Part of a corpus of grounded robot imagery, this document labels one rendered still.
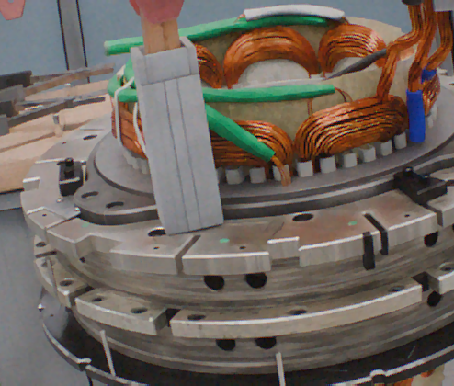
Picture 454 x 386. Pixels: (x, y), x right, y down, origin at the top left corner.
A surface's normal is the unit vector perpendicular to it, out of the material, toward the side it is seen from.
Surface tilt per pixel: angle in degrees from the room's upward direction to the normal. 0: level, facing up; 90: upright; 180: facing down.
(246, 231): 0
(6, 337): 90
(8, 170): 90
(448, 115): 0
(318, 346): 90
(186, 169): 90
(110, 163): 0
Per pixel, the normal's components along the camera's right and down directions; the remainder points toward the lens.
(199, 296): -0.34, 0.38
